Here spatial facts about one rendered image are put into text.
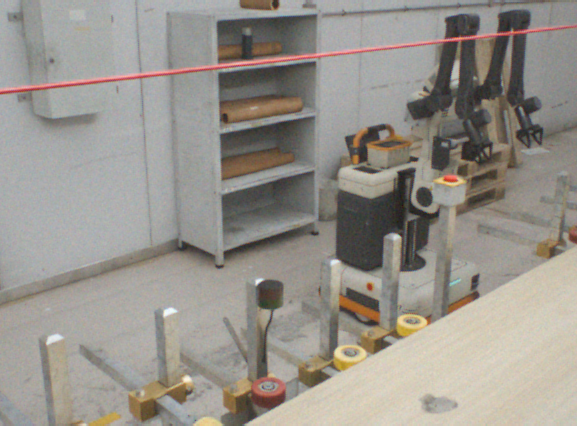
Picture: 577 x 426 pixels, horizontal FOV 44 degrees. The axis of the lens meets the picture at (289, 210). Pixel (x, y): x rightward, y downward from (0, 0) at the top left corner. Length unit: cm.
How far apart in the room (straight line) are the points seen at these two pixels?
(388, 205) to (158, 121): 162
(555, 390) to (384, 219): 215
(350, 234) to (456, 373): 211
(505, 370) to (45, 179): 307
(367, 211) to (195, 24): 152
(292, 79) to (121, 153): 132
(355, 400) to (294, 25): 363
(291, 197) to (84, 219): 156
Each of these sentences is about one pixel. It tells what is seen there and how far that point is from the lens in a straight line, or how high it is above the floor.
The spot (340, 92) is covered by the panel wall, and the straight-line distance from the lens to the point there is 569.
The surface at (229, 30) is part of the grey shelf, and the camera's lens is 486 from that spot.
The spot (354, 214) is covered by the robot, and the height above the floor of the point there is 59.
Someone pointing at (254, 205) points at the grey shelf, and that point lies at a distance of 524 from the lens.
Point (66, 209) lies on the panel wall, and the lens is 441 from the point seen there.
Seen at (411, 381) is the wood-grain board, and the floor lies 90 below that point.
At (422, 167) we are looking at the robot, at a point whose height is 87.
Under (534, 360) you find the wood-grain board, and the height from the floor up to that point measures 90.
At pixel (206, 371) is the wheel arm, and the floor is 85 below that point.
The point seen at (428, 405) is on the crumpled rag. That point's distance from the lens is 166.
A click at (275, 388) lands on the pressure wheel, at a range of 170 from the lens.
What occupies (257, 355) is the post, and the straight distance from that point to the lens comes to 174.
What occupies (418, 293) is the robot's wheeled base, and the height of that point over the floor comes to 27.
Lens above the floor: 183
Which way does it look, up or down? 19 degrees down
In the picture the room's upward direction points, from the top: straight up
